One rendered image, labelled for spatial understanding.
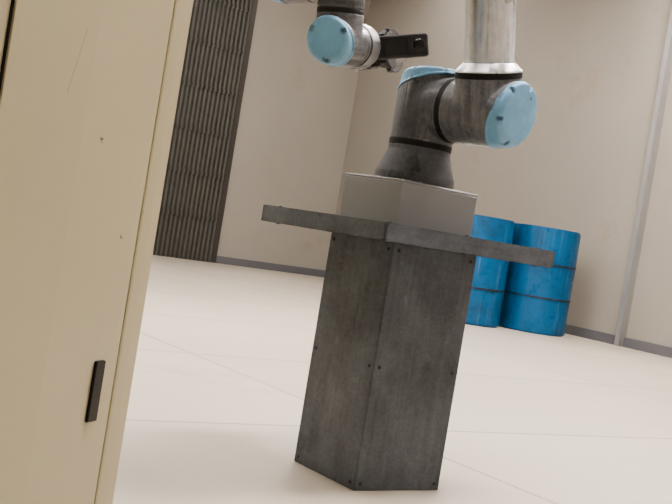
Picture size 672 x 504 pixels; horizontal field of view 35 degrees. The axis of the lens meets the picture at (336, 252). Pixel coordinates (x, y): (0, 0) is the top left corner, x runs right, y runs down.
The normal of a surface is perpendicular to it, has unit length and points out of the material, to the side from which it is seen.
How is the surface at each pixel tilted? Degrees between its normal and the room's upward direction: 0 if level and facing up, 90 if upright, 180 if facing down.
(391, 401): 90
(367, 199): 90
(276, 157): 90
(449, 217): 90
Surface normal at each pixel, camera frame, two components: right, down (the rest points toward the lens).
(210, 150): 0.56, 0.11
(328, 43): -0.41, 0.18
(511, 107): 0.72, 0.23
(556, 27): -0.81, -0.12
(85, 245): 0.94, 0.16
